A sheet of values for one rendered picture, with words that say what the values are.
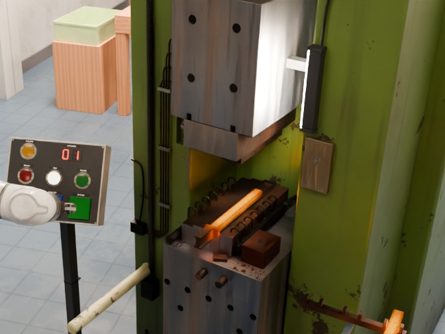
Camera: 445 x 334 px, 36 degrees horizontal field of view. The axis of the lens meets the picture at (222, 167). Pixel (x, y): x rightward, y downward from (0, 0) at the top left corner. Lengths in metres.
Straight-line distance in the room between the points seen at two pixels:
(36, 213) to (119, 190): 2.75
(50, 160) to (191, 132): 0.54
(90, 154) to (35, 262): 1.64
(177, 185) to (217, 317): 0.49
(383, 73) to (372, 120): 0.14
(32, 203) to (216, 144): 0.61
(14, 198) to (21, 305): 1.81
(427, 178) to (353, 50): 0.72
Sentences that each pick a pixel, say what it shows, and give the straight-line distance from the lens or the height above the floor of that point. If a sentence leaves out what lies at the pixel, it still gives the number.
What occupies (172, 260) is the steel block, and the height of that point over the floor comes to 0.86.
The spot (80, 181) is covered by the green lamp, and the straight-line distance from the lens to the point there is 2.37.
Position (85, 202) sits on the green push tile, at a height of 1.03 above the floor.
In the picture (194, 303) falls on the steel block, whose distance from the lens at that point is 2.39.
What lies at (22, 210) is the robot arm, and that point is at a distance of 1.85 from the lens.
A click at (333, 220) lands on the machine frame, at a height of 1.09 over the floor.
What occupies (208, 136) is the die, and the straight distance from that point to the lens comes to 2.12.
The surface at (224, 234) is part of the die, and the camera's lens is 2.25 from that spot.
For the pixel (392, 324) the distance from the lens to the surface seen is 2.03.
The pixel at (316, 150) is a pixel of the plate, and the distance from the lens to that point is 2.09.
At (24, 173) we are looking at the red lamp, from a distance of 2.43.
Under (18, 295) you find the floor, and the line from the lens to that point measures 3.69.
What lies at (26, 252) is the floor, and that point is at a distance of 4.02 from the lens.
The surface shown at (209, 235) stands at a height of 0.99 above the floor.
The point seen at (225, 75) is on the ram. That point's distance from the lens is 2.02.
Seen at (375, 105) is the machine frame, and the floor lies 1.50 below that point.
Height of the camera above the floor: 2.19
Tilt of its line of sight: 26 degrees down
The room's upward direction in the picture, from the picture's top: 3 degrees clockwise
